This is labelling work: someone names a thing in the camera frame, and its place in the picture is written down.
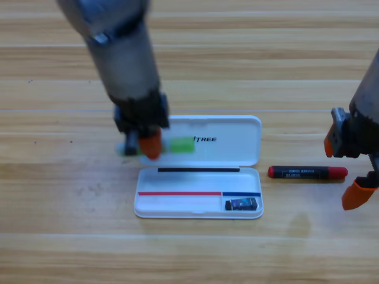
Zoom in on red and black marker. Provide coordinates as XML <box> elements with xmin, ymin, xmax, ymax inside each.
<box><xmin>268</xmin><ymin>165</ymin><xmax>349</xmax><ymax>180</ymax></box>

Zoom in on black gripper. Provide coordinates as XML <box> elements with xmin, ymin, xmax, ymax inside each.
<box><xmin>323</xmin><ymin>106</ymin><xmax>379</xmax><ymax>211</ymax></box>
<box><xmin>112</xmin><ymin>91</ymin><xmax>171</xmax><ymax>161</ymax></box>

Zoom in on white Unitree pencil case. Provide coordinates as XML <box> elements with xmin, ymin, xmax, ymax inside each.
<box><xmin>133</xmin><ymin>115</ymin><xmax>264</xmax><ymax>220</ymax></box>

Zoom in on green capped marker pen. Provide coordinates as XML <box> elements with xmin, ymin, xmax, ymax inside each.
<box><xmin>115</xmin><ymin>137</ymin><xmax>197</xmax><ymax>157</ymax></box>

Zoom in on dark blue eraser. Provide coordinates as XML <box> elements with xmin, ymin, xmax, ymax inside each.
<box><xmin>224</xmin><ymin>197</ymin><xmax>259</xmax><ymax>212</ymax></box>

